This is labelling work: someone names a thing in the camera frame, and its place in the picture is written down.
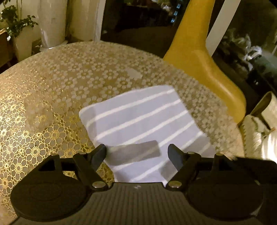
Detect grey white striped shirt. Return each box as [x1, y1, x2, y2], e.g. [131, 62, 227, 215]
[79, 85, 216, 183]

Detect white storage bag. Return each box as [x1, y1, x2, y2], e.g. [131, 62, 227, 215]
[239, 91, 276, 162]

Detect gold floral lace tablecloth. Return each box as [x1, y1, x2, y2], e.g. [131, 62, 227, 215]
[1, 42, 244, 224]

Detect yellow chair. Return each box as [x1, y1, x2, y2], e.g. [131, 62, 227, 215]
[163, 0, 246, 123]

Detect white plant pot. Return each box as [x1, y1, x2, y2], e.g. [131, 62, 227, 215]
[13, 27, 33, 62]

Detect white floor vase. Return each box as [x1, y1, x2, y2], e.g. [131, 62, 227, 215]
[38, 0, 68, 52]

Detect potted green plant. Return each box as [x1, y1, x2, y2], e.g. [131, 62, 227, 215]
[1, 0, 38, 38]

